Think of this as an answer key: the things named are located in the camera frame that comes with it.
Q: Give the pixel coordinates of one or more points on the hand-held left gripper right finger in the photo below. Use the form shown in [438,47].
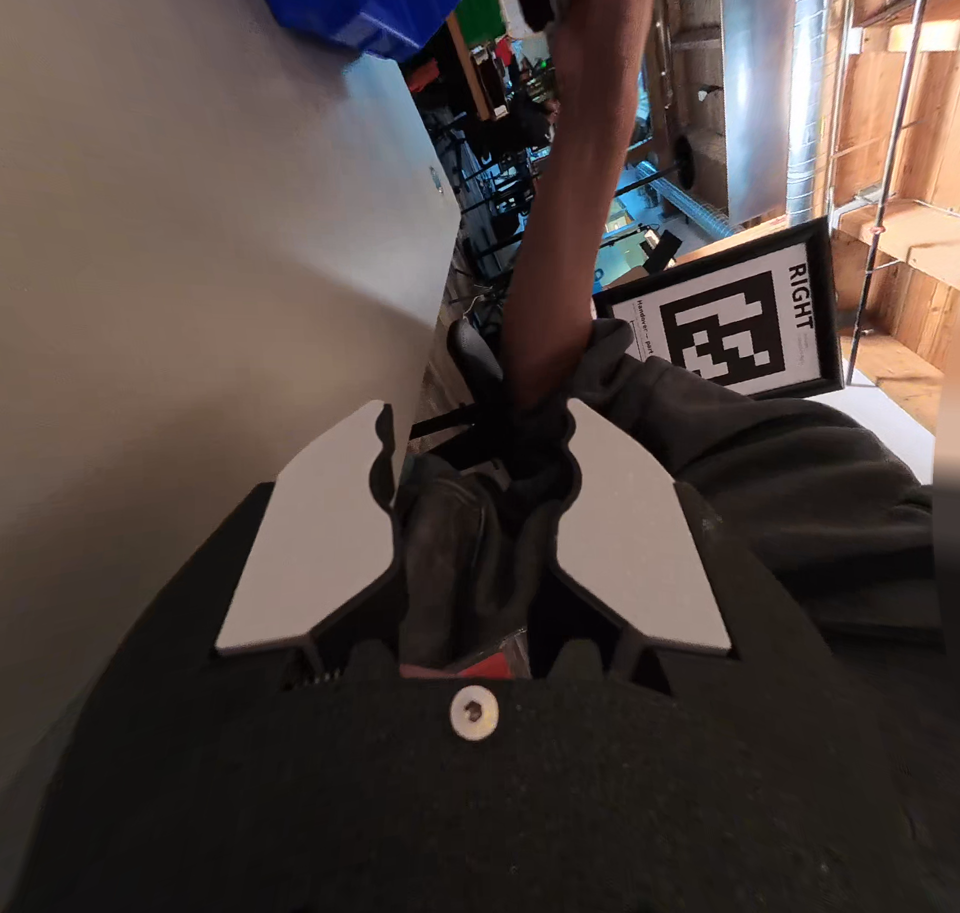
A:
[645,553]

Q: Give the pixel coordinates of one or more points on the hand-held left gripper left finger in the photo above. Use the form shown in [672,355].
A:
[308,553]

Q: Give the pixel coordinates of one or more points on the person's right forearm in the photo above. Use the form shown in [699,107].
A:
[570,208]

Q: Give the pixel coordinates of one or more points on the printed marker board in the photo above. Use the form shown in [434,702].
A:
[735,321]

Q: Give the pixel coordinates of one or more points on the person's black chair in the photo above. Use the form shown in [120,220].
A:
[473,358]

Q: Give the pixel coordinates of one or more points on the silver ventilation duct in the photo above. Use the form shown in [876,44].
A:
[750,81]

